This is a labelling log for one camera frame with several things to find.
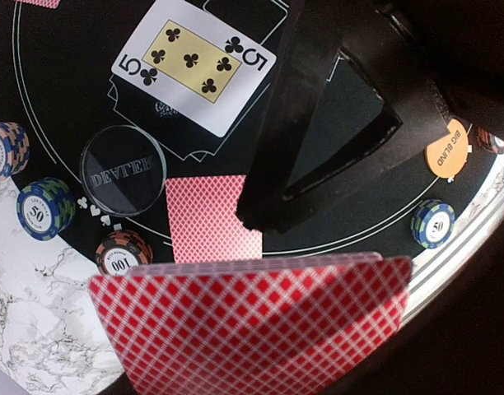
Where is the face-down card seat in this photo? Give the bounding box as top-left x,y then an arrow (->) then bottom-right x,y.
17,0 -> 60,9
166,175 -> 263,263

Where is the blue white chip seat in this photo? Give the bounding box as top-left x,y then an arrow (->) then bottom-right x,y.
0,122 -> 30,182

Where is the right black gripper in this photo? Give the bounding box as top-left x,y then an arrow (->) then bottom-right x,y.
395,1 -> 504,140

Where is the clear round dealer button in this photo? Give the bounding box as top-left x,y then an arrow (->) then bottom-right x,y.
79,125 -> 167,217

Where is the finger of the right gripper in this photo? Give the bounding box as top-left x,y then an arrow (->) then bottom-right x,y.
236,1 -> 449,234

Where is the five of clubs card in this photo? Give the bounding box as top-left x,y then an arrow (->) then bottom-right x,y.
111,1 -> 276,137

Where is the green chip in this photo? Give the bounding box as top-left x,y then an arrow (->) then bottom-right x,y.
16,177 -> 76,241

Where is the face-down card top seat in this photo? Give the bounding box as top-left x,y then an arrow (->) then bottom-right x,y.
17,0 -> 60,9

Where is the round black poker mat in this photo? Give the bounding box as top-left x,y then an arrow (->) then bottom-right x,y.
0,1 -> 504,258

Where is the red playing card deck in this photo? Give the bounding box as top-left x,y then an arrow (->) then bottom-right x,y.
89,253 -> 413,394

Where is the red chip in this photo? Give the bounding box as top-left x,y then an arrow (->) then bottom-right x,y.
95,230 -> 154,276
477,127 -> 504,155

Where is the orange big blind button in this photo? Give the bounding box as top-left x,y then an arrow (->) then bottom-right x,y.
425,118 -> 472,180

